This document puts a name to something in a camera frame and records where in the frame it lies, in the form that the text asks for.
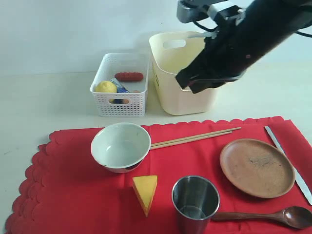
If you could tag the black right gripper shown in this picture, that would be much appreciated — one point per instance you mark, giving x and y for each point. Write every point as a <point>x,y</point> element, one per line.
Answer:
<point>225,57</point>

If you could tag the red sausage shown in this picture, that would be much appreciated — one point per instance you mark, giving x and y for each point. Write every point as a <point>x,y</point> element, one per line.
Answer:
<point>129,76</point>

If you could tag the blue white milk carton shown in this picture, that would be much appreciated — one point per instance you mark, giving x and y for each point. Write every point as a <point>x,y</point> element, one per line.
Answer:
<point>120,89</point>

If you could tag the yellow lemon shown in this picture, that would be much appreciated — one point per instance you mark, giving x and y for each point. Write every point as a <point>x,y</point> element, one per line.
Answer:
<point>106,87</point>

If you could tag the yellow cheese wedge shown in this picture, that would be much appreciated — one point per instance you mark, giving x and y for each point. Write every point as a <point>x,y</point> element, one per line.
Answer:
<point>145,188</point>

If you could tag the stainless steel cup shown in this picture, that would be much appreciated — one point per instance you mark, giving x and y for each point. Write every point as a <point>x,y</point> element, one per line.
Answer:
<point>195,200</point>

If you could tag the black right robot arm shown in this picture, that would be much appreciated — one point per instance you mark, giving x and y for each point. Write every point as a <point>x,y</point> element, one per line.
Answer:
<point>277,20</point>

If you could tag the cream plastic bin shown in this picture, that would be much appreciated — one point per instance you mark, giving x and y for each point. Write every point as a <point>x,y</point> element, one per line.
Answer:
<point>171,52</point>

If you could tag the upper wooden chopstick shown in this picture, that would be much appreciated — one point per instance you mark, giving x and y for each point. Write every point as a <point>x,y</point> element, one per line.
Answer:
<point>195,136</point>

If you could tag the wooden chopstick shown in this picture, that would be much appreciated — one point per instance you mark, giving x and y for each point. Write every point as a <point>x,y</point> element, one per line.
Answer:
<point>188,140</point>
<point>195,136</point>

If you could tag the lower wooden chopstick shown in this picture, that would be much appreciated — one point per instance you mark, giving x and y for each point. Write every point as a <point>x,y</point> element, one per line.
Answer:
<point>188,140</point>

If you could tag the white perforated plastic basket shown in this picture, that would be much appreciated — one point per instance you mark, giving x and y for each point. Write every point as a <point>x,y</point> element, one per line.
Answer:
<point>111,64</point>

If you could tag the white ceramic bowl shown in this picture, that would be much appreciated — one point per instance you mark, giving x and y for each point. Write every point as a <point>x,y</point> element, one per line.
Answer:
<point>121,147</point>

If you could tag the brown wooden plate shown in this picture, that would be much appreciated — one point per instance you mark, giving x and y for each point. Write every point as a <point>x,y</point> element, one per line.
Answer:
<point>257,168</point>

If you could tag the red scalloped placemat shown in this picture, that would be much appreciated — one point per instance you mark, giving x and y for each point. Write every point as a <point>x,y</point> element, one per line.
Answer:
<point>67,192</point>

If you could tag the dark wooden spoon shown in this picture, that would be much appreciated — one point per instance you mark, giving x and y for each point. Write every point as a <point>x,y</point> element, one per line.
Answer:
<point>294,216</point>

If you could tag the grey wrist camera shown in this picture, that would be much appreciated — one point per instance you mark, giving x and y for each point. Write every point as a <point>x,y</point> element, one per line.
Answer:
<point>197,10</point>

